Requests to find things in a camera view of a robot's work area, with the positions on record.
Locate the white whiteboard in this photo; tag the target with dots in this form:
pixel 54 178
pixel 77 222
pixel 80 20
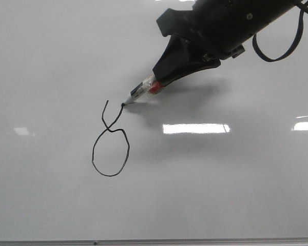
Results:
pixel 222 153

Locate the black whiteboard marker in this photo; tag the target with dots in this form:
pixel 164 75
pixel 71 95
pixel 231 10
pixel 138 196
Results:
pixel 140 90

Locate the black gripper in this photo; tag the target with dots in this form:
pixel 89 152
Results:
pixel 217 27

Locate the red tape tag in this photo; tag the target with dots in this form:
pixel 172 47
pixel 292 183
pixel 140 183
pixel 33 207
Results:
pixel 156 87

